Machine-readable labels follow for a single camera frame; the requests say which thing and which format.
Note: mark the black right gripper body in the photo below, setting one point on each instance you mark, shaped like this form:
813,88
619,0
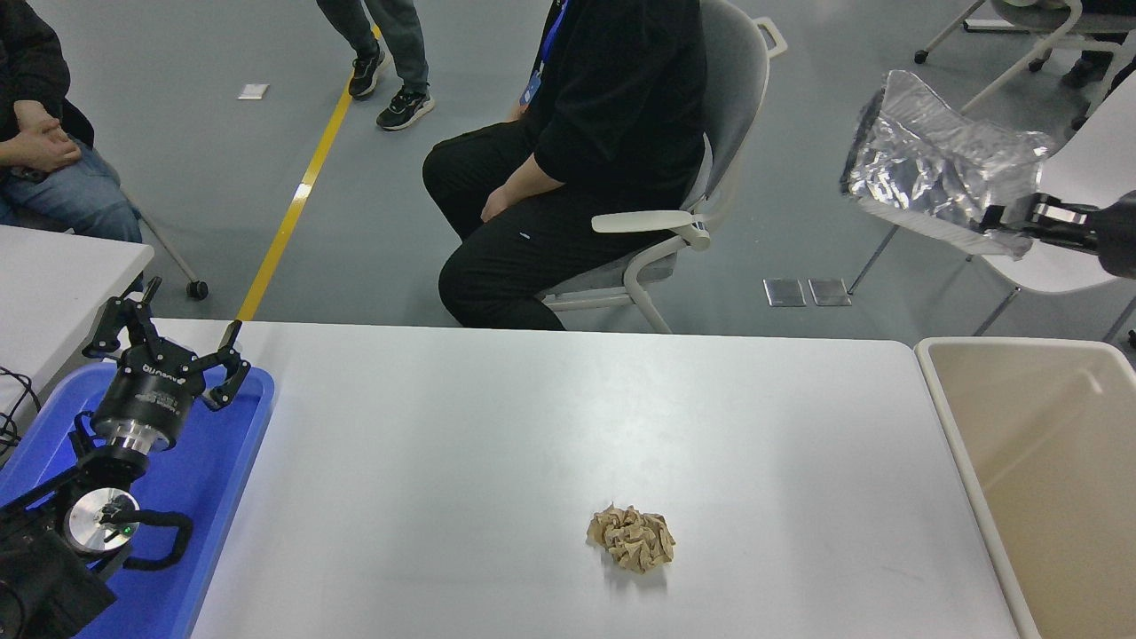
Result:
1120,235

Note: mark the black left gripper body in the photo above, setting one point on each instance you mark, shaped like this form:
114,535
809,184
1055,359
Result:
146,395

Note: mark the silver foil tray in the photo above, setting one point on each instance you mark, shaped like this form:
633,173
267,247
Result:
932,160

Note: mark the tan paper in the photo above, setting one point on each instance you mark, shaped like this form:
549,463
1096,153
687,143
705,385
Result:
630,537

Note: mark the person's right hand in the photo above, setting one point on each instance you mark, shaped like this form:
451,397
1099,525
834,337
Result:
40,151

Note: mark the person's left hand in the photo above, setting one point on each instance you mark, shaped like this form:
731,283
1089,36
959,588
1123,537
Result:
499,202
35,115

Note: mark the chair with caster legs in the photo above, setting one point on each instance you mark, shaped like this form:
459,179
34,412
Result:
197,288

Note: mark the white shell chair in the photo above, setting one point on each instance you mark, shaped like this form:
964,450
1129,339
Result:
1100,151

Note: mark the white side table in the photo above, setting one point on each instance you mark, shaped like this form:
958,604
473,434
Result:
53,293

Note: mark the blue plastic tray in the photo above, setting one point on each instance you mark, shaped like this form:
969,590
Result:
213,497

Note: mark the person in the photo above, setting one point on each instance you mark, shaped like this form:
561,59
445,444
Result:
35,71
408,35
621,89
1084,73

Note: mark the white-framed rolling chair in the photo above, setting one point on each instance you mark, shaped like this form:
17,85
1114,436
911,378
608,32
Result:
1047,18

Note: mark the silver floor plate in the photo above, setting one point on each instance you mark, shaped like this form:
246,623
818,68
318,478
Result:
784,292
830,292

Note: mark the large pale bin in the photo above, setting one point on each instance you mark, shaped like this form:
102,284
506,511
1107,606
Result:
1047,497

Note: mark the grey padded office chair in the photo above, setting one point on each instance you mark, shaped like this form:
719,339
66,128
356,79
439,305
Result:
737,89

